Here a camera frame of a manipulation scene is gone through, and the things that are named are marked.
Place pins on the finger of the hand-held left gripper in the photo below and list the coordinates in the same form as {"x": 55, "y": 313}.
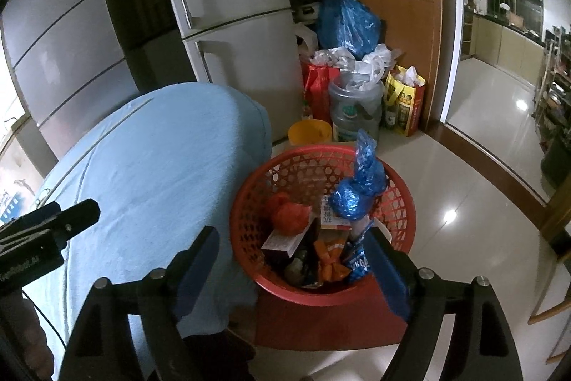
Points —
{"x": 35, "y": 216}
{"x": 78, "y": 218}

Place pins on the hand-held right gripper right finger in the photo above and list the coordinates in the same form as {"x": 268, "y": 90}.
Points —
{"x": 392, "y": 278}

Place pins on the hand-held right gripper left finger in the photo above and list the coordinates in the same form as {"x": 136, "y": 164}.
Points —
{"x": 196, "y": 274}

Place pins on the orange wrapper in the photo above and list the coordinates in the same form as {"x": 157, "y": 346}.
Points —
{"x": 330, "y": 262}

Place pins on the white box with red print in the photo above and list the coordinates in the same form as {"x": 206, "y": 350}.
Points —
{"x": 332, "y": 216}

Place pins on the small blue plastic bag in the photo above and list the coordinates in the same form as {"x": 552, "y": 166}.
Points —
{"x": 357, "y": 198}

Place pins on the red and white cardboard box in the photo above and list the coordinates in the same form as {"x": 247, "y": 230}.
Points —
{"x": 281, "y": 245}

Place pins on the red plastic mesh basket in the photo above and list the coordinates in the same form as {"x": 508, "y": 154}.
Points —
{"x": 254, "y": 202}

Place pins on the red plastic bag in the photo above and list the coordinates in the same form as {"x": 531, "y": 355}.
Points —
{"x": 290, "y": 213}

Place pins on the person's left hand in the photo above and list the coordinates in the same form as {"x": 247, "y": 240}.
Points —
{"x": 22, "y": 332}

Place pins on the white chest freezer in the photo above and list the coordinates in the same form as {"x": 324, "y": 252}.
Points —
{"x": 18, "y": 166}

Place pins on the blue tablecloth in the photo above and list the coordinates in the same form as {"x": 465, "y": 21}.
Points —
{"x": 147, "y": 166}

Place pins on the light wooden chair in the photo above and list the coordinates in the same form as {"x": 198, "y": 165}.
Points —
{"x": 553, "y": 309}

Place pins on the yellow plastic bucket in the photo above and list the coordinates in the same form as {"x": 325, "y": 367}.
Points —
{"x": 310, "y": 133}

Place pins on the grey three-drawer refrigerator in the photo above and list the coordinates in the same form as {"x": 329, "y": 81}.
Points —
{"x": 67, "y": 50}

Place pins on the clear water jug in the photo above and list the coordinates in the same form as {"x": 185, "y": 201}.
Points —
{"x": 352, "y": 108}

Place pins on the yellow shopping bag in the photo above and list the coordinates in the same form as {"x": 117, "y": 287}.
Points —
{"x": 408, "y": 104}

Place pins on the red gift bag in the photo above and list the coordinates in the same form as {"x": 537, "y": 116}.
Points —
{"x": 319, "y": 91}

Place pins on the white plastic bag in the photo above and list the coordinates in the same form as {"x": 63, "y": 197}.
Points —
{"x": 377, "y": 64}
{"x": 332, "y": 58}

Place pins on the grey two-door refrigerator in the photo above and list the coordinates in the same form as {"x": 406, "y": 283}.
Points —
{"x": 241, "y": 50}

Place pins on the metal storage rack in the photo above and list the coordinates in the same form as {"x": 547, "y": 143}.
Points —
{"x": 555, "y": 108}

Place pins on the wooden display cabinet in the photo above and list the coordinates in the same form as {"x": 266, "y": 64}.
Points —
{"x": 401, "y": 33}

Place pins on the large blue plastic bag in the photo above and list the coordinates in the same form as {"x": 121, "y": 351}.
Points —
{"x": 348, "y": 24}

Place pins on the kitchen counter cabinets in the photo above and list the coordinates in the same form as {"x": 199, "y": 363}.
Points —
{"x": 504, "y": 44}

